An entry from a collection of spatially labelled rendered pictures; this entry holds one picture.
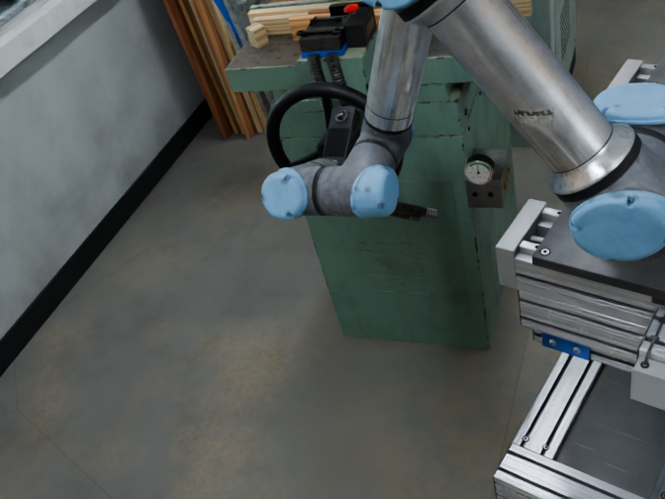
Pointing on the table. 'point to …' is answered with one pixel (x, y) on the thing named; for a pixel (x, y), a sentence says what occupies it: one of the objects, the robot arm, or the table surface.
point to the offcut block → (257, 35)
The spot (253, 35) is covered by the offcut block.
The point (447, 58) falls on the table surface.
